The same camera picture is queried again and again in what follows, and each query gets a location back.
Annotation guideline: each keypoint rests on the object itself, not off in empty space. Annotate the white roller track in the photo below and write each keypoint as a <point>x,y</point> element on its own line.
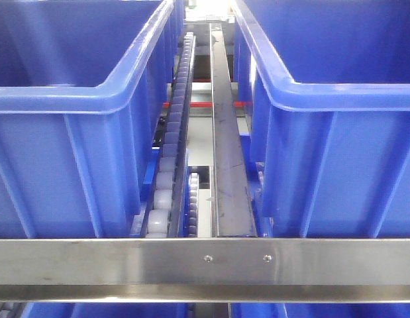
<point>164,213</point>

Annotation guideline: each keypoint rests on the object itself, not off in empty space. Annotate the middle blue plastic bin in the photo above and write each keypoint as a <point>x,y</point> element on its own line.
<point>329,87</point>

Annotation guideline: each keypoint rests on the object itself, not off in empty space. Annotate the blue plastic bin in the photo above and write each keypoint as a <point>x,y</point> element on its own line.
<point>329,87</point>
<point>82,85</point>

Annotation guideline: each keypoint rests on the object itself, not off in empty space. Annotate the left blue plastic bin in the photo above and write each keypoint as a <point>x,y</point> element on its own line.
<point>82,85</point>

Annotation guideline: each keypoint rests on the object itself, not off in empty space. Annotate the steel divider rail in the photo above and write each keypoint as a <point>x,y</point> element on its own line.
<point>234,213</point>

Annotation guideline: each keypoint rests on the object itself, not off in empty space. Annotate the stainless steel shelf frame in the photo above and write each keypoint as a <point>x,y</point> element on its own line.
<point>285,270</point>

